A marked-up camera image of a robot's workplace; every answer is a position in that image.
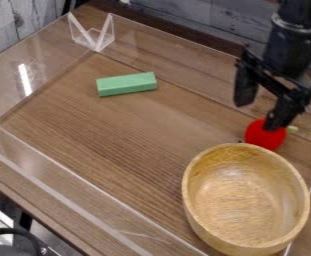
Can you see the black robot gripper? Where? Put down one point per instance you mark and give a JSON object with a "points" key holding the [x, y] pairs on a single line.
{"points": [[285, 58]]}

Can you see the red plush strawberry toy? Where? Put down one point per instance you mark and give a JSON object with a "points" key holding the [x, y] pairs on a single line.
{"points": [[263, 138]]}

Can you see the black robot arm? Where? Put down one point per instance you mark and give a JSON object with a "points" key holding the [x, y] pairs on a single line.
{"points": [[295, 11]]}

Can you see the light wooden bowl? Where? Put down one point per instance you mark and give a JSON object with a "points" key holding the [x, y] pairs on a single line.
{"points": [[246, 199]]}

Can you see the green rectangular block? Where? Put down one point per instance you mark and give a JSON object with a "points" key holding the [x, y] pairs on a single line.
{"points": [[124, 84]]}

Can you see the clear acrylic table enclosure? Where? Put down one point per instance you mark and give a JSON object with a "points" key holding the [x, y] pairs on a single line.
{"points": [[92, 164]]}

